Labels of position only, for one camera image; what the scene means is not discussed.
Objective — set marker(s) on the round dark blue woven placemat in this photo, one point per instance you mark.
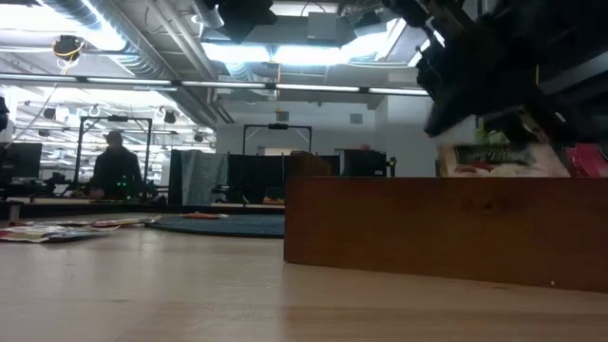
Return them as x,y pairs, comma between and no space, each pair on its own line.
228,228

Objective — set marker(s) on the grey fabric panel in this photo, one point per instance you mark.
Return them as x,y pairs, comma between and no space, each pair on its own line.
204,178

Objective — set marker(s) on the black computer monitor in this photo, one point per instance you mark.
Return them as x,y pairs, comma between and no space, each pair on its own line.
21,161

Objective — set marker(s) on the black ceiling spotlight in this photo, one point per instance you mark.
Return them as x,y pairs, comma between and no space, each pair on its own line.
49,113
170,117
198,138

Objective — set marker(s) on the wooden three-compartment tea box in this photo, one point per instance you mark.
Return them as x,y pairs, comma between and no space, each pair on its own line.
427,228

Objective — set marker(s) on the black equipment cabinet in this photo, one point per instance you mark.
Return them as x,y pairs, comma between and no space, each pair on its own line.
366,164

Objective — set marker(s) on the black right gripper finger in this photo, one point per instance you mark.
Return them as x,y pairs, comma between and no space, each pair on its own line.
456,107
527,128

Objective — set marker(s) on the black camera stand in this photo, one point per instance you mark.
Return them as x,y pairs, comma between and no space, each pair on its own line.
392,166

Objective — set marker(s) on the black partition screen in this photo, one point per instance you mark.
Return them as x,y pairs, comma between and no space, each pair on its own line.
256,180

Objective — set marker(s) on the long ceiling light bar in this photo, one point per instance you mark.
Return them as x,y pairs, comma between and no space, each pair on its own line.
119,81

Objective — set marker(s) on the beige vanilla tea packet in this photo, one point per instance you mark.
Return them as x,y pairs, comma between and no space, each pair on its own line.
494,164

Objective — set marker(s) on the black metal gantry frame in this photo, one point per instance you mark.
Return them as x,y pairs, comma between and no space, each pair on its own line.
278,126
116,119

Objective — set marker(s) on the person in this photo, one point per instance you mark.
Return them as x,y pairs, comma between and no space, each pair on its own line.
116,171

